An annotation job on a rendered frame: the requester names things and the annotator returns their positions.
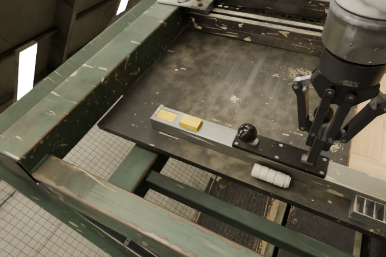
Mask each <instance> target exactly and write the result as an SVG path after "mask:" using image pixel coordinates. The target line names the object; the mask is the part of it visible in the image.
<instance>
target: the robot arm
mask: <svg viewBox="0 0 386 257"><path fill-rule="evenodd" d="M322 42H323V44H324V48H323V51H322V54H321V58H320V61H319V64H318V66H317V67H316V68H315V69H314V70H313V71H312V74H311V75H307V76H303V75H302V74H300V73H298V74H297V75H296V76H295V79H294V82H293V83H292V89H293V90H294V92H295V94H296V97H297V106H298V124H299V130H300V131H307V132H308V136H307V140H306V146H310V150H309V153H308V157H307V161H306V162H308V163H311V164H314V165H315V164H316V161H317V159H318V157H319V155H320V153H321V151H322V150H323V151H329V150H330V148H331V146H332V145H333V144H334V141H340V142H342V143H348V142H349V141H350V140H351V139H352V138H353V137H355V136H356V135H357V134H358V133H359V132H360V131H361V130H362V129H363V128H365V127H366V126H367V125H368V124H370V122H371V121H372V120H374V119H375V118H376V117H377V116H380V115H382V114H385V113H386V94H383V93H382V92H381V91H380V82H381V79H382V78H383V76H384V74H385V72H386V0H331V1H330V7H329V11H328V14H327V17H326V21H325V25H324V27H323V31H322ZM311 84H312V85H313V87H314V88H315V90H316V92H317V94H318V96H319V97H320V98H321V101H320V104H319V106H318V109H317V111H316V114H315V117H314V120H313V121H310V114H309V93H308V90H309V89H310V86H311ZM367 100H370V102H369V103H368V104H367V105H366V106H365V107H364V108H363V109H361V110H360V111H359V112H358V113H357V114H356V115H355V116H354V117H353V118H352V119H351V120H350V121H349V122H348V123H347V124H346V125H345V126H344V127H343V128H342V129H340V128H341V126H342V124H343V122H344V120H345V118H346V116H347V115H348V113H349V111H350V109H351V107H353V106H356V105H358V104H360V103H363V102H365V101H367ZM330 104H336V105H338V108H337V110H336V112H335V115H334V117H333V120H332V121H331V124H330V126H329V128H325V127H322V126H321V125H322V122H323V120H324V118H325V115H326V113H327V110H328V109H329V106H330Z"/></svg>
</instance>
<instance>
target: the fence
mask: <svg viewBox="0 0 386 257"><path fill-rule="evenodd" d="M161 109H162V110H166V111H169V112H172V113H174V114H177V117H176V118H175V120H174V121H173V122H172V123H171V122H168V121H166V120H163V119H160V118H157V117H156V115H157V114H158V113H159V112H160V110H161ZM183 115H184V113H182V112H179V111H175V110H172V109H170V108H166V107H163V106H159V107H158V109H157V110H156V111H155V113H154V114H153V115H152V116H151V118H150V121H151V123H152V127H153V128H154V129H156V130H160V131H162V132H165V133H167V134H171V135H173V136H176V137H179V138H181V139H185V140H187V141H190V142H192V143H196V144H197V145H201V146H203V147H206V148H209V149H211V150H215V151H217V152H220V153H222V154H226V155H228V156H231V157H233V158H236V159H239V160H242V161H245V162H247V163H251V164H252V165H254V164H256V163H257V164H260V165H262V166H266V167H268V168H270V169H273V170H276V171H279V172H282V173H285V174H286V175H289V177H291V178H292V179H294V180H297V181H300V182H302V183H305V184H307V185H311V186H313V187H316V188H318V189H322V190H324V191H327V192H330V193H332V194H336V195H337V196H341V197H343V198H346V199H348V200H351V199H352V198H353V197H354V195H355V194H357V195H359V196H362V197H365V198H368V199H371V200H373V201H377V202H379V203H382V204H385V205H386V179H383V178H380V177H377V176H374V175H371V174H368V173H365V172H362V171H359V170H356V169H353V168H349V167H347V166H343V165H340V164H338V163H335V162H331V161H329V165H328V168H327V174H326V177H325V178H324V179H323V178H320V177H317V176H313V175H311V174H308V173H305V172H302V171H300V170H297V169H294V168H291V167H288V166H285V165H282V164H280V163H277V162H274V161H271V160H268V159H266V158H263V157H259V156H257V155H254V154H251V153H248V152H246V151H243V150H240V149H236V148H235V147H232V143H233V141H234V139H235V137H236V135H237V130H233V129H231V128H228V127H225V126H221V125H219V124H215V123H212V122H209V121H206V120H203V119H202V121H203V124H202V125H201V127H200V129H199V130H198V131H195V130H192V129H189V128H186V127H183V126H180V125H179V121H180V120H181V118H182V116H183Z"/></svg>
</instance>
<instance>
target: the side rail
mask: <svg viewBox="0 0 386 257"><path fill-rule="evenodd" d="M32 176H33V177H34V178H35V179H37V180H39V181H41V182H42V183H43V184H44V185H45V186H46V187H47V188H48V189H49V190H50V195H51V196H52V197H54V198H55V199H57V200H59V201H61V202H63V203H65V204H67V205H68V206H70V207H72V208H73V209H76V210H77V211H79V212H81V213H83V214H85V215H86V216H88V217H90V218H92V219H94V220H96V221H97V222H99V223H101V224H103V225H105V226H107V227H108V228H110V229H112V230H113V231H116V232H118V233H119V234H121V235H123V236H124V237H126V238H128V239H130V240H132V241H134V242H136V243H137V244H139V245H141V246H143V247H145V248H147V249H148V250H150V251H152V252H154V253H155V254H158V255H160V256H161V257H266V256H264V255H262V254H259V253H258V252H256V251H253V250H251V249H250V248H247V247H245V246H243V245H241V244H239V243H237V242H234V241H232V240H230V239H228V238H226V237H224V236H222V235H220V234H218V233H216V232H214V231H211V230H209V229H207V228H205V227H203V226H201V225H199V224H197V223H195V222H193V221H191V220H189V219H186V218H184V217H182V216H180V215H178V214H176V213H173V212H171V211H169V210H167V209H165V208H163V207H161V206H159V205H157V204H155V203H153V202H150V201H148V200H146V199H144V198H142V197H140V196H138V195H136V194H134V193H132V192H130V191H128V190H125V189H123V188H121V187H119V186H117V185H114V184H112V183H110V182H108V181H106V180H104V179H102V178H100V177H98V176H96V175H94V174H92V173H89V172H87V171H85V170H83V169H81V168H79V167H77V166H75V165H73V164H71V163H69V162H66V161H64V160H62V159H60V158H58V157H56V156H54V155H52V154H51V155H49V157H48V158H47V159H46V160H45V161H44V162H43V163H42V164H41V165H40V166H39V167H38V168H37V169H36V170H35V171H34V172H33V173H32Z"/></svg>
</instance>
